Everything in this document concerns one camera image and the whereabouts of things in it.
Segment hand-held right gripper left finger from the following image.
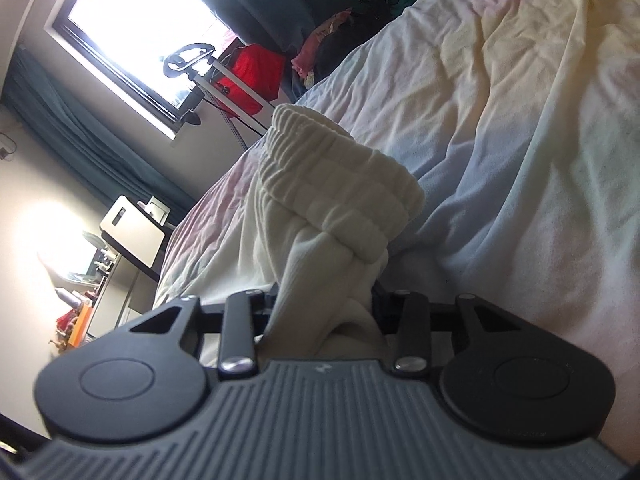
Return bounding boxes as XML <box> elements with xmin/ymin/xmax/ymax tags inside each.
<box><xmin>129</xmin><ymin>290</ymin><xmax>267</xmax><ymax>377</ymax></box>

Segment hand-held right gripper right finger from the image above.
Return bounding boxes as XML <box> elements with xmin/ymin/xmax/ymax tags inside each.
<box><xmin>392</xmin><ymin>289</ymin><xmax>527</xmax><ymax>374</ymax></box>

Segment cream pants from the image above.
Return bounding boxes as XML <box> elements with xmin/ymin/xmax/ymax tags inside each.
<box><xmin>192</xmin><ymin>103</ymin><xmax>426</xmax><ymax>363</ymax></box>

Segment pile of clothes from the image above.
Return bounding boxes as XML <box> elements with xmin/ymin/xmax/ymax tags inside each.
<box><xmin>290</xmin><ymin>0</ymin><xmax>478</xmax><ymax>93</ymax></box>

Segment white dressing table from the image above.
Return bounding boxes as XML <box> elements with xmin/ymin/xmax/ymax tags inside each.
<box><xmin>50</xmin><ymin>250</ymin><xmax>162</xmax><ymax>356</ymax></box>

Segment white chair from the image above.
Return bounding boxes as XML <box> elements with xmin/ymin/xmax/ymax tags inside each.
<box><xmin>100</xmin><ymin>195</ymin><xmax>174</xmax><ymax>281</ymax></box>

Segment orange box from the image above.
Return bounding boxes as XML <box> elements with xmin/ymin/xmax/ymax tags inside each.
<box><xmin>67</xmin><ymin>305</ymin><xmax>94</xmax><ymax>349</ymax></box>

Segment grey spray bottle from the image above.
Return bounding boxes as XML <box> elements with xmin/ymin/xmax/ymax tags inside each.
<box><xmin>54</xmin><ymin>286</ymin><xmax>85</xmax><ymax>310</ymax></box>

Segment dressing table mirror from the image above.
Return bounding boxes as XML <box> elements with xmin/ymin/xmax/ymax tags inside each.
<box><xmin>37</xmin><ymin>230</ymin><xmax>108</xmax><ymax>285</ymax></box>

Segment bed with pink white sheet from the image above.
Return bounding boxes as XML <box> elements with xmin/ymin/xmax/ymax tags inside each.
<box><xmin>152</xmin><ymin>0</ymin><xmax>640</xmax><ymax>441</ymax></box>

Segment red bag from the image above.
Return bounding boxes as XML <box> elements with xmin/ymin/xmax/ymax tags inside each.
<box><xmin>220</xmin><ymin>42</ymin><xmax>287</xmax><ymax>112</ymax></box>

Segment garment steamer stand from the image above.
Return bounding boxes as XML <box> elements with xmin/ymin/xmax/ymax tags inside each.
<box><xmin>162</xmin><ymin>42</ymin><xmax>273</xmax><ymax>150</ymax></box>

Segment window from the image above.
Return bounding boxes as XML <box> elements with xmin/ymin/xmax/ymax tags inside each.
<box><xmin>45</xmin><ymin>0</ymin><xmax>242</xmax><ymax>142</ymax></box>

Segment white wall box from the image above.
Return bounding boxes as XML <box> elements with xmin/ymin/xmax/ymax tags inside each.
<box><xmin>137</xmin><ymin>199</ymin><xmax>171</xmax><ymax>222</ymax></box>

